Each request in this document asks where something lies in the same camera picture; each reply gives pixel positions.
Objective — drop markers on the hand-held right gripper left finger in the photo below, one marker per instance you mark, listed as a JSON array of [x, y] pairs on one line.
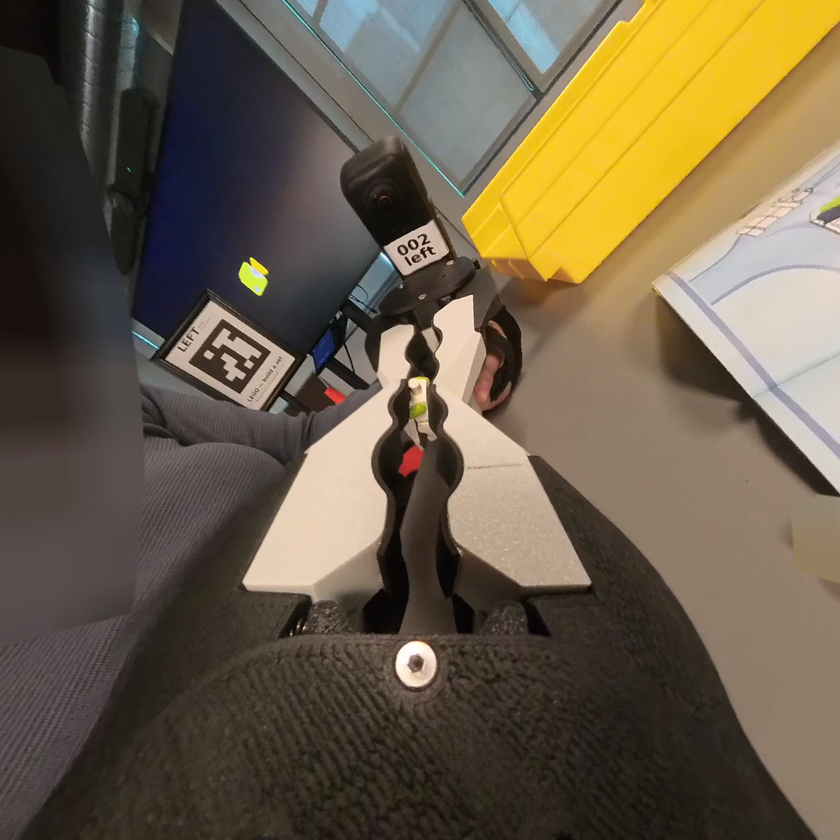
[[321, 518]]

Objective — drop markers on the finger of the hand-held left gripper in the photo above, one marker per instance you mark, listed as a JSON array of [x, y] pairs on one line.
[[463, 348], [397, 358]]

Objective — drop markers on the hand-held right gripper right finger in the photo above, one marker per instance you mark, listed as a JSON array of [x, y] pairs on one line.
[[518, 525]]

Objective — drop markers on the white lego minifigure torso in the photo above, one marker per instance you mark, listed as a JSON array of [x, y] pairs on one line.
[[418, 412]]

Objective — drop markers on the yellow plastic bin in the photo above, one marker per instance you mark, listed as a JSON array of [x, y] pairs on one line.
[[623, 151]]

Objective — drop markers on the lego instruction booklet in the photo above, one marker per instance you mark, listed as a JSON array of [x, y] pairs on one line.
[[774, 315]]

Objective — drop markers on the person's left forearm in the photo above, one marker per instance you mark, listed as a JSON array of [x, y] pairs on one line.
[[262, 420]]

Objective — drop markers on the person's left hand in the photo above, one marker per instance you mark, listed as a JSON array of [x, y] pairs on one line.
[[487, 387]]

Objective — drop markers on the small blue screen device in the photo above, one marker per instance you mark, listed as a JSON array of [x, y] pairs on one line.
[[326, 351]]

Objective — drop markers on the small red object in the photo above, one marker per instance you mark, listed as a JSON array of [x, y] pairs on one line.
[[410, 460]]

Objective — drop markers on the large grid window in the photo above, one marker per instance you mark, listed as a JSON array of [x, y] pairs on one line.
[[446, 79]]

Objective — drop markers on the black monitor screen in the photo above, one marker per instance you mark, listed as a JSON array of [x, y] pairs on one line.
[[249, 164]]

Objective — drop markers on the person's grey sweater torso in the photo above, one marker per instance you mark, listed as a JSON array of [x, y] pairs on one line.
[[164, 558]]

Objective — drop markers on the framed black-white marker sign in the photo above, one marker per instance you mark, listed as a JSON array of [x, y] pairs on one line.
[[223, 348]]

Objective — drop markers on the grey corrugated pipe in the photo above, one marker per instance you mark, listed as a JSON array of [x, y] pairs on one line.
[[98, 79]]

